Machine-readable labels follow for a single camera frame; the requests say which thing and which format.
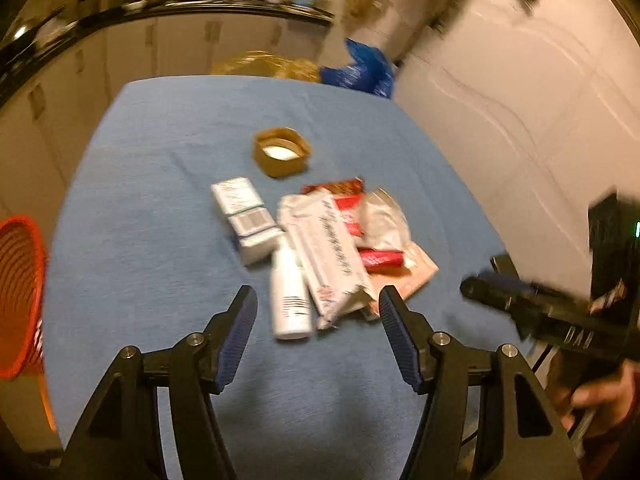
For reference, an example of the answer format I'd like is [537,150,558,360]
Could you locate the black kitchen countertop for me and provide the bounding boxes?
[0,0,336,106]

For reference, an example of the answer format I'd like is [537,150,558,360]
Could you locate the clear crumpled plastic bag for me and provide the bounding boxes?
[362,187,413,253]

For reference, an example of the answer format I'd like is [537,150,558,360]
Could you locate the red-brown snack wrapper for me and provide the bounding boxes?
[300,176,368,238]

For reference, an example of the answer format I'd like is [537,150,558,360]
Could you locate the pink card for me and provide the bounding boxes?
[367,242,440,318]

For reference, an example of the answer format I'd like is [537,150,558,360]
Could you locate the white medicine box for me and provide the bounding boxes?
[210,176,265,218]

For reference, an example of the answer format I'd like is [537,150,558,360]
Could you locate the grey kitchen cabinets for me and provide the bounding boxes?
[0,12,331,211]

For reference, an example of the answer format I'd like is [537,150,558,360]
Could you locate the orange stool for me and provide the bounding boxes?
[35,370,58,433]

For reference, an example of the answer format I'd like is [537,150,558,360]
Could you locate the red packet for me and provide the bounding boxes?
[357,247,416,273]

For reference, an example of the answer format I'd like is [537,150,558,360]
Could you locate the yellow plastic bag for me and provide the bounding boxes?
[210,50,321,83]

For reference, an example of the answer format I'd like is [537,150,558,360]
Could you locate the blue plastic bag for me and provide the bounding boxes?
[320,37,396,98]

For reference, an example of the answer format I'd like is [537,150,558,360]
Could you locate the person's right forearm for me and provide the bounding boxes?
[575,410,640,480]

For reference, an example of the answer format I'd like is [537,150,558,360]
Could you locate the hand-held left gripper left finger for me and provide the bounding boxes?
[60,285,259,480]

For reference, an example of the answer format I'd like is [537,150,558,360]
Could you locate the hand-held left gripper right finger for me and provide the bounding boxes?
[378,285,583,480]

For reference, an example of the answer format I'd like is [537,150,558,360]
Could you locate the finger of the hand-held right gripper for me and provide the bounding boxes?
[460,270,540,330]

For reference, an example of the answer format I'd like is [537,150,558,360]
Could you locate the person's right hand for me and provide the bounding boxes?
[565,360,640,428]

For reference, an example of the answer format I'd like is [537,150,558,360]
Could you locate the white plastic bottle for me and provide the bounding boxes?
[270,237,316,341]

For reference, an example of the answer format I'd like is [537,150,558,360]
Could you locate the red plastic basket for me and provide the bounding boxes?
[0,215,51,381]

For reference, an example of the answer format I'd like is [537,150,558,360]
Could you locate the blue tablecloth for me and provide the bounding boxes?
[42,75,508,480]

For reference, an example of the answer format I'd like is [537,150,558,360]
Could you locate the white blue small box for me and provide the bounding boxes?
[229,209,285,267]

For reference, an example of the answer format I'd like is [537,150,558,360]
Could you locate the long white packet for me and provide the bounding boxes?
[276,187,373,331]

